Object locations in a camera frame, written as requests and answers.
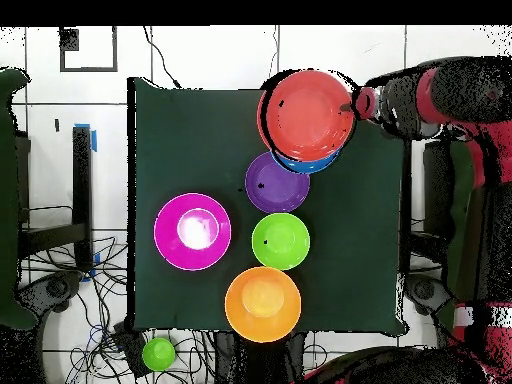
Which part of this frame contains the large magenta bowl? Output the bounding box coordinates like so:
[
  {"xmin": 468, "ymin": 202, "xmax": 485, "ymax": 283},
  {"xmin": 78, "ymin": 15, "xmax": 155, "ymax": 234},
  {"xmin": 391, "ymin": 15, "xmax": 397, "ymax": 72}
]
[{"xmin": 152, "ymin": 191, "xmax": 233, "ymax": 273}]

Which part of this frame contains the black metal stand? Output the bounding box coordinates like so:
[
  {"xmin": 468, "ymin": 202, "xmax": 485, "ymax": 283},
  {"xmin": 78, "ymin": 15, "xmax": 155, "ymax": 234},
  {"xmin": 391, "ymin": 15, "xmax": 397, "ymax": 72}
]
[{"xmin": 19, "ymin": 123, "xmax": 99, "ymax": 277}]

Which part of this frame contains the blue bowl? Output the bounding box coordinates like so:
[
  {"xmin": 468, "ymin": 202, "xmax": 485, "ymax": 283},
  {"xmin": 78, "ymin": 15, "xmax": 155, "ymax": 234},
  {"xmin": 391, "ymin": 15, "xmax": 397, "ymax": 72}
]
[{"xmin": 270, "ymin": 147, "xmax": 344, "ymax": 176}]

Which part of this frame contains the purple bowl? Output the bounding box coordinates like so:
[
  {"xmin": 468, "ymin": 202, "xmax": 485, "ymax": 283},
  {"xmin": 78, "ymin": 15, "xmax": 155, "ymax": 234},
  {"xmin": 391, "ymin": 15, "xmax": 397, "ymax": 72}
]
[{"xmin": 244, "ymin": 151, "xmax": 312, "ymax": 214}]

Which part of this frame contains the black square floor frame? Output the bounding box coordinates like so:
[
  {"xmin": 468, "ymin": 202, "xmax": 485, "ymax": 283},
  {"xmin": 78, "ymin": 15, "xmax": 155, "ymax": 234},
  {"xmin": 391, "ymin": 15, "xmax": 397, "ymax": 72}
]
[{"xmin": 59, "ymin": 26, "xmax": 120, "ymax": 73}]

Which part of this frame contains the green covered side table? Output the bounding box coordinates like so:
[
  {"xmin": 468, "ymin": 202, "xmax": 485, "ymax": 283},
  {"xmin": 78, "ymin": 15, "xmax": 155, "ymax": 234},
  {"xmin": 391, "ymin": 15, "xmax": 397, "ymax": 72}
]
[
  {"xmin": 435, "ymin": 139, "xmax": 489, "ymax": 341},
  {"xmin": 0, "ymin": 66, "xmax": 37, "ymax": 331}
]

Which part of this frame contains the dark green table cloth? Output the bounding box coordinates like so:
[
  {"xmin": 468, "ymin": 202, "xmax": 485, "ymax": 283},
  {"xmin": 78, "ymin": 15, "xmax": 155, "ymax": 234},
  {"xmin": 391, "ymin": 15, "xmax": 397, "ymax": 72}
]
[{"xmin": 126, "ymin": 75, "xmax": 416, "ymax": 336}]

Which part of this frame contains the large light orange bowl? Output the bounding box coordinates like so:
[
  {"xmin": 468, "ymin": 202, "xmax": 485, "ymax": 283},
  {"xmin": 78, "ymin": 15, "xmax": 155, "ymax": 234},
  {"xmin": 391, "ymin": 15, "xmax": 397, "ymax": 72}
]
[{"xmin": 223, "ymin": 266, "xmax": 304, "ymax": 344}]

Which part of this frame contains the small green round bowl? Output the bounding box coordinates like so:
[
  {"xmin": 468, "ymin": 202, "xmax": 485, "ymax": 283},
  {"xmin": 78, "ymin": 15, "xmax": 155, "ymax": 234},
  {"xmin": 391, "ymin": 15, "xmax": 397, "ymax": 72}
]
[{"xmin": 141, "ymin": 336, "xmax": 177, "ymax": 373}]

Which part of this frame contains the large red-orange bowl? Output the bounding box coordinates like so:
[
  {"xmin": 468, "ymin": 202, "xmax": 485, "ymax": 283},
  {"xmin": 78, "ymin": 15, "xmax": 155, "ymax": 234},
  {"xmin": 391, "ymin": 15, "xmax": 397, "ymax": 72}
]
[{"xmin": 256, "ymin": 68, "xmax": 358, "ymax": 164}]

